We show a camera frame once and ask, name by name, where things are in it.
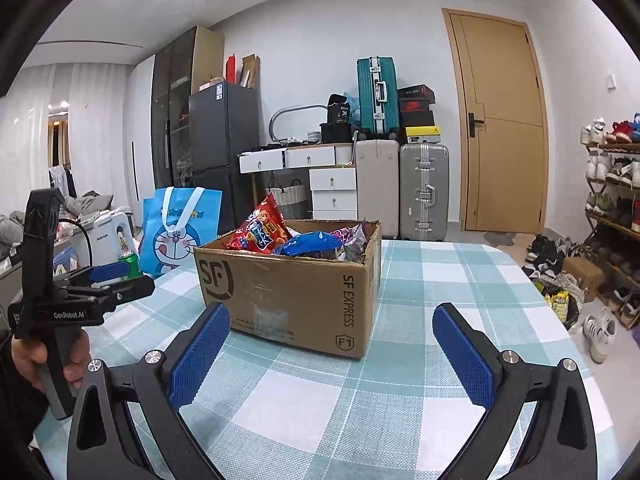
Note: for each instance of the pile of dark shoes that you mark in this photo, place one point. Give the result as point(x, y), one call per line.
point(545, 255)

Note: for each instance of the beige suitcase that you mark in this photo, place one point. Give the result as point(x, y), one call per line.
point(377, 190)

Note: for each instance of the red chip bag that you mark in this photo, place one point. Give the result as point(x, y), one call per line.
point(260, 230)

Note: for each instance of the grey oval hoop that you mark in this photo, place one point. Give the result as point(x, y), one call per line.
point(274, 120)

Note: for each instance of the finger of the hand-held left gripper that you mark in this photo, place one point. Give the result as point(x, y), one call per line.
point(125, 290)
point(110, 272)

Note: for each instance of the striped bowl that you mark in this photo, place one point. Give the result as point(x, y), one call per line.
point(314, 137)

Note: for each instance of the person's left hand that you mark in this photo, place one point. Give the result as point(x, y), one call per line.
point(75, 360)

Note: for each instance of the yellow black bag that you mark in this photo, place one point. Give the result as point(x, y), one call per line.
point(560, 305)

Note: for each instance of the white wardrobe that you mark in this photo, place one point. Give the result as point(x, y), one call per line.
point(142, 125)

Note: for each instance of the black hat box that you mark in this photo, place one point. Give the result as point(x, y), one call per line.
point(337, 132)

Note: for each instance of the black paper bag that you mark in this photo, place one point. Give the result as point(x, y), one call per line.
point(338, 107)

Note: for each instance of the wooden shoe rack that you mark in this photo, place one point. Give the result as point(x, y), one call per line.
point(595, 220)

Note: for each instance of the green can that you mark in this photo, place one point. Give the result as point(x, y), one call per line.
point(131, 266)

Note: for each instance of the blue cookie packet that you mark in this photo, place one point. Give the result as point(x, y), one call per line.
point(310, 242)

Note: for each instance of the white curtain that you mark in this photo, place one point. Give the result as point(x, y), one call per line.
point(100, 125)

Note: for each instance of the yellow black shoe box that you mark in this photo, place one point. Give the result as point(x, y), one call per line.
point(422, 135)

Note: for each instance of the silver suitcase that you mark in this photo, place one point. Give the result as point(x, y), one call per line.
point(424, 175)

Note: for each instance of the blue plastic bag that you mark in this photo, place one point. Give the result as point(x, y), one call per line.
point(354, 110)

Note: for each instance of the teal suitcase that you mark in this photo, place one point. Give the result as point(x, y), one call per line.
point(370, 95)

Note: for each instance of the small cardboard box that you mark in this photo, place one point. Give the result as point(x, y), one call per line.
point(582, 277)

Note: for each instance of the white appliance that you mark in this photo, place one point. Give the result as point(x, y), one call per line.
point(100, 230)

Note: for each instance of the wooden door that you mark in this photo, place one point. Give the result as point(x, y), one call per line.
point(505, 110)

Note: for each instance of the tall cardboard box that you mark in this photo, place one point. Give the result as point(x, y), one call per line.
point(250, 72)

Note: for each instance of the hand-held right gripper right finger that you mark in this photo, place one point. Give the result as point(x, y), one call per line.
point(465, 355)

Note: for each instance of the red black shoe box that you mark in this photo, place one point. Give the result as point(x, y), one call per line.
point(415, 105)

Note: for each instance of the purple white snack packet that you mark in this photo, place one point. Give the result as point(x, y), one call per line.
point(350, 240)

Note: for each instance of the grey refrigerator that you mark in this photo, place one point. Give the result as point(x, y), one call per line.
point(222, 130)

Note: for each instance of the shoe rack with shoes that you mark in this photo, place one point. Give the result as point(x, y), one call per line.
point(617, 170)

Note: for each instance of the blue cartoon tote bag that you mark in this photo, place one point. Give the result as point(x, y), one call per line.
point(205, 220)

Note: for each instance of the grey clothes pile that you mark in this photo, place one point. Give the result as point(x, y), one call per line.
point(85, 205)

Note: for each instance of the person's left forearm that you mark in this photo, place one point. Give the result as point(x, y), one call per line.
point(15, 410)

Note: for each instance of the checked tablecloth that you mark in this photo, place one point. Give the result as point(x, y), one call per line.
point(425, 270)

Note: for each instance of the wicker basket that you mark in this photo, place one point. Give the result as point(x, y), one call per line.
point(290, 197)

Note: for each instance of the brown cardboard box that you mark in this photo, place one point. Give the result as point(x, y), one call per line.
point(300, 300)

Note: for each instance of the flat cardboard box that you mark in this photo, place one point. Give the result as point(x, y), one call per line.
point(210, 84)

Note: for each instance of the white sneaker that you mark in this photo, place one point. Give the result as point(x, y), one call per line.
point(600, 335)

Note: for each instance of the white drawer desk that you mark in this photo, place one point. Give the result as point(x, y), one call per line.
point(260, 160)

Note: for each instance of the white drawer unit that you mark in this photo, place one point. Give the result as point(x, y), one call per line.
point(332, 195)

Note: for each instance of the dark glass cabinet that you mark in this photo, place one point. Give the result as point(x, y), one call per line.
point(172, 110)

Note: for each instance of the tall red box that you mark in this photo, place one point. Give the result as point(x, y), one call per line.
point(230, 67)

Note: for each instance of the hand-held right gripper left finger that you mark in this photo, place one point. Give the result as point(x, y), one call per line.
point(200, 360)

